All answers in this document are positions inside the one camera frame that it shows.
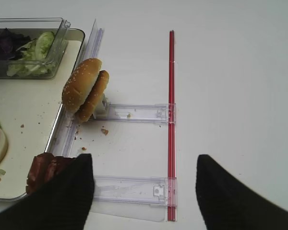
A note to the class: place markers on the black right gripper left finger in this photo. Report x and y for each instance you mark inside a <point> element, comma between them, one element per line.
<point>50,208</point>

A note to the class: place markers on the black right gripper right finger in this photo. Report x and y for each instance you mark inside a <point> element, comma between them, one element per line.
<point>227,204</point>

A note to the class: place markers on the purple cabbage pile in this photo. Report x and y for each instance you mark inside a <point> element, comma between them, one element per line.
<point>11,45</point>

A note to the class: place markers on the brown meat patty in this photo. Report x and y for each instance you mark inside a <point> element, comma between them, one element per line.
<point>55,170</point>

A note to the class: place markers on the green lettuce pile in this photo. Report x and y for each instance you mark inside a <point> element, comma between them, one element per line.
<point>36,50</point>

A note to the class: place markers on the right near clear divider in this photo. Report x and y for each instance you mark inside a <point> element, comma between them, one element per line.
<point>153,191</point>

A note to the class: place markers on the clear divider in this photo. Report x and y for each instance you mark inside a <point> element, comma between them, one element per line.
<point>143,113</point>
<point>153,191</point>

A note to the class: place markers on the white pusher behind bun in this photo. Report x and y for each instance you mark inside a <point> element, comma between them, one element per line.
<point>102,108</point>

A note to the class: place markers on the white metal tray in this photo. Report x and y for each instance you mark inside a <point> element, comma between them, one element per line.
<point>29,112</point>

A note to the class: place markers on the right far clear divider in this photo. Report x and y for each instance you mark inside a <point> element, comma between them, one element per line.
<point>143,113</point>

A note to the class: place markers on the sesame burger bun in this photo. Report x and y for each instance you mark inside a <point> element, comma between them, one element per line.
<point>84,89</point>

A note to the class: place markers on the clear plastic salad box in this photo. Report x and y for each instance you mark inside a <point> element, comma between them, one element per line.
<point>34,27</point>

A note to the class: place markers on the right red rail strip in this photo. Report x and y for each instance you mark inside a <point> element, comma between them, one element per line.
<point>171,125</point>

